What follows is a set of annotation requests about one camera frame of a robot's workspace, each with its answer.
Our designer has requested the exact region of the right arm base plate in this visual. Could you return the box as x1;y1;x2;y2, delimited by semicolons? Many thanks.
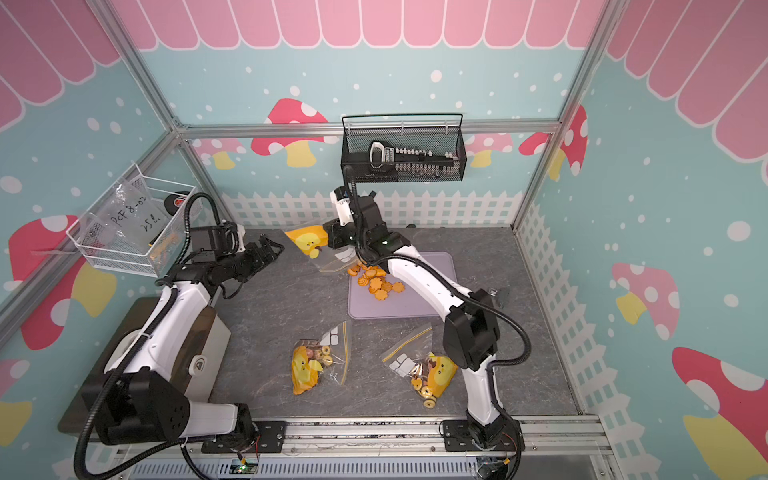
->
439;417;526;452

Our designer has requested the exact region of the black wire wall basket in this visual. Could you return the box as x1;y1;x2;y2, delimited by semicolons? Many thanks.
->
340;113;467;183

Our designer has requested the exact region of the ziploc bag of mixed cookies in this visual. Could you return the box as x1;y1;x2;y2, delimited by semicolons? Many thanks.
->
291;321;351;396

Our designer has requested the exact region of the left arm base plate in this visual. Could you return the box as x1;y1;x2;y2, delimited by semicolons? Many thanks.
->
201;421;288;454

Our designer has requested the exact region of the white wire wall basket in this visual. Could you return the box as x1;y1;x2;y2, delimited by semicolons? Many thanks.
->
66;164;197;278

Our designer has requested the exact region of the ziploc bag of orange cookies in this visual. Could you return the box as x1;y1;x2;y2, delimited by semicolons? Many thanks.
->
283;223;357;273

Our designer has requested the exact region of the brown wooden case white handle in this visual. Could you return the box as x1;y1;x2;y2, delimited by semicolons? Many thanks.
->
58;297;230;437

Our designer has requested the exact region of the pile of orange cookies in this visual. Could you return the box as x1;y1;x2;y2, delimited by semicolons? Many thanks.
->
346;263;406;301

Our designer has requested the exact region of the socket set in basket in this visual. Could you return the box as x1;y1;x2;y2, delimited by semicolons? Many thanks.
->
341;141;466;183

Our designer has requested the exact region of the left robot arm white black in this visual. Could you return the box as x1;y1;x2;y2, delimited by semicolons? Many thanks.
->
73;192;285;479

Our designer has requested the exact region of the ziploc bag near right arm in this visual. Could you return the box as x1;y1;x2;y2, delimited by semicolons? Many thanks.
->
381;327;459;404

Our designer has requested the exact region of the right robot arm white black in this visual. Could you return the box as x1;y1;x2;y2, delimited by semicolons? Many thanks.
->
323;200;532;452

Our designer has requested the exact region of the aluminium front rail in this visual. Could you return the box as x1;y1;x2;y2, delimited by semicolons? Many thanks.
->
113;415;619;480

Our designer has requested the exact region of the black tape roll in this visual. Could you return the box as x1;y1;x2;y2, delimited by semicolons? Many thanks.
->
163;191;191;216

